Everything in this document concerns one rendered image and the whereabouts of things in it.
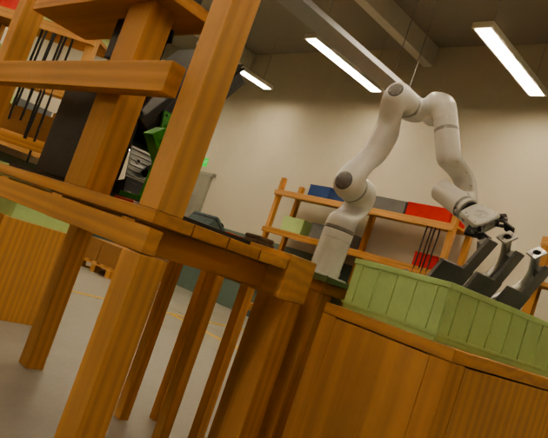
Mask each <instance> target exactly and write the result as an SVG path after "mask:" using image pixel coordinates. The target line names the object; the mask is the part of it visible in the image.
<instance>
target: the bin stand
mask: <svg viewBox="0 0 548 438"><path fill-rule="evenodd" d="M182 267H183V264H180V263H177V262H172V261H168V264H167V267H166V270H165V271H164V276H163V279H162V281H161V283H160V286H159V289H158V292H157V295H156V298H155V301H154V303H153V306H152V308H151V311H150V315H149V318H148V320H147V322H146V325H145V328H144V332H143V334H142V337H141V340H140V343H139V345H138V347H137V352H136V354H135V357H134V359H133V362H132V364H131V367H130V371H129V374H128V376H127V379H126V382H125V384H124V388H123V391H122V394H121V395H120V398H119V401H118V404H117V407H116V410H115V413H114V416H115V417H116V418H117V419H118V420H124V421H128V420H129V417H130V412H131V410H132V408H133V405H134V402H135V400H136V397H137V393H138V390H139V388H140V385H141V382H142V380H143V378H144V373H145V370H146V369H147V366H148V363H149V360H150V356H151V354H152V351H153V349H154V346H155V343H156V340H157V337H158V334H159V331H160V328H161V327H162V324H163V321H164V317H165V314H166V312H167V309H168V307H169V304H170V300H171V297H172V295H173V292H174V289H175V287H176V285H177V280H178V277H179V275H180V273H181V270H182ZM223 281H224V277H222V276H220V275H215V274H212V273H210V272H206V271H203V270H201V271H200V274H199V277H198V279H197V283H196V286H195V288H194V291H193V294H192V297H191V299H190V303H189V306H188V308H187V311H186V314H185V316H184V320H183V323H182V326H181V328H180V330H179V333H178V336H177V340H176V343H175V345H174V348H173V350H172V353H171V356H170V360H169V362H168V365H167V368H166V370H165V373H164V377H163V380H162V382H161V385H160V388H159V390H158V392H157V397H156V400H155V402H154V405H153V408H152V410H151V412H150V418H151V419H152V420H153V421H156V422H157V423H156V426H155V428H154V431H153V434H152V437H151V438H169V436H170V432H171V429H172V427H173V424H174V421H175V419H176V416H177V411H178V409H179V407H180V404H181V401H182V399H183V396H184V391H185V389H186V387H187V384H188V381H189V379H190V374H191V371H192V369H193V367H194V364H195V361H196V359H197V354H198V351H199V349H200V347H201V344H202V341H203V339H204V334H205V331H206V329H207V327H208V324H209V321H210V318H211V314H212V311H213V309H214V307H215V304H216V301H217V297H218V294H219V291H220V289H221V287H222V284H223ZM254 291H255V289H252V288H249V287H247V286H244V285H243V284H241V285H240V287H239V290H238V292H237V297H236V300H235V302H234V305H233V308H232V310H231V314H230V317H229V320H228V322H227V325H226V328H225V331H224V334H223V337H222V340H221V342H220V345H219V348H218V351H217V355H216V358H215V360H214V362H213V365H212V368H211V372H210V375H209V378H208V381H207V382H206V385H205V388H204V392H203V395H202V398H201V401H200V403H199V406H198V408H197V412H196V415H195V418H194V421H193V423H192V426H191V429H190V432H189V435H188V438H204V436H205V433H206V430H207V428H208V425H209V423H210V420H211V416H212V413H213V410H214V407H215V405H216V402H217V398H218V396H219V393H220V390H221V387H222V385H223V382H224V378H225V375H226V372H227V369H228V367H229V365H230V362H231V357H232V355H233V352H234V349H235V347H236V344H237V339H238V337H239V335H240V332H241V329H242V327H243V324H244V319H245V317H246V314H247V311H248V308H249V306H250V304H251V299H252V297H253V294H254Z"/></svg>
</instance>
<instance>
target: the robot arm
mask: <svg viewBox="0 0 548 438"><path fill-rule="evenodd" d="M429 118H432V120H433V129H434V140H435V150H436V158H437V162H438V165H439V166H440V167H441V168H442V169H443V170H444V171H445V172H446V173H447V174H448V175H449V176H450V177H451V179H452V181H453V182H454V184H455V185H454V184H453V183H451V182H450V181H448V180H441V181H439V182H437V183H436V184H435V185H434V187H433V188H432V191H431V196H432V198H433V199H434V200H435V201H437V202H438V203H439V204H441V205H442V206H443V207H444V208H446V209H447V210H448V211H450V212H451V213H452V214H453V215H454V216H455V217H456V218H457V219H459V220H460V221H461V222H462V224H463V225H464V226H465V227H466V229H465V231H464V234H465V235H466V236H470V237H473V238H477V239H478V240H480V239H484V238H487V237H488V238H490V239H491V237H490V236H488V235H487V234H486V233H485V232H487V231H490V230H492V229H495V228H496V227H500V228H504V230H505V231H506V232H507V231H509V230H510V231H511V232H513V233H514V230H515V228H514V227H512V226H511V225H510V224H509V223H508V217H507V214H498V213H497V212H495V211H494V210H492V209H490V208H488V207H486V206H485V205H483V204H481V203H478V192H477V185H476V181H475V178H474V175H473V174H472V172H471V169H470V168H469V166H468V165H467V163H466V162H465V161H464V159H463V157H462V155H461V148H460V136H459V126H458V109H457V105H456V102H455V100H454V99H453V97H452V96H450V95H448V94H445V93H443V92H432V93H430V94H429V95H428V96H427V97H426V98H418V97H417V95H416V94H415V92H414V91H413V90H412V88H411V87H410V86H409V85H408V84H406V83H402V82H396V83H393V84H391V85H390V86H389V87H388V88H387V89H386V91H385V92H384V94H383V96H382V99H381V103H380V108H379V113H378V120H377V123H376V126H375V128H374V130H373V131H372V133H371V135H370V137H369V139H368V141H367V142H366V144H365V146H364V147H363V148H362V149H361V150H360V151H359V152H358V153H357V154H356V155H355V156H354V157H352V159H351V160H350V161H348V162H347V163H346V164H345V165H344V166H343V167H342V168H341V169H340V170H339V171H338V173H337V174H336V175H335V177H334V180H333V188H334V190H335V192H336V194H337V195H338V196H339V197H340V198H342V199H343V200H344V202H343V204H342V205H341V206H340V207H339V208H338V209H336V210H335V211H333V212H331V213H330V214H329V215H328V217H327V220H326V222H325V225H324V228H323V231H322V234H321V236H320V238H319V241H318V243H317V247H316V249H315V252H314V255H313V257H312V259H311V261H312V262H314V263H316V264H317V266H316V269H315V272H316V273H319V274H321V275H327V276H328V277H330V278H332V279H335V280H337V281H340V282H343V283H345V284H346V282H344V281H342V280H339V279H338V278H339V277H340V271H341V269H342V267H343V264H344V260H345V257H346V255H347V253H348V250H349V247H350V246H351V241H352V238H353V236H354V234H355V231H356V228H357V226H358V224H359V223H360V221H361V220H362V219H363V218H364V217H365V216H366V215H367V214H368V213H369V212H370V211H371V209H372V207H373V205H374V203H375V201H376V195H377V193H376V189H375V187H374V186H373V184H372V183H371V182H370V181H369V180H368V179H366V178H367V176H368V175H369V174H370V173H371V172H372V171H373V170H374V169H375V168H376V167H377V166H378V165H380V164H381V163H382V162H383V161H384V160H385V159H386V157H387V156H388V155H389V154H390V152H391V150H392V148H393V147H394V145H395V143H396V141H397V139H398V135H399V131H400V124H401V120H402V119H404V120H405V121H407V122H411V123H419V122H422V121H424V120H426V119H429ZM499 222H503V223H504V224H500V223H499Z"/></svg>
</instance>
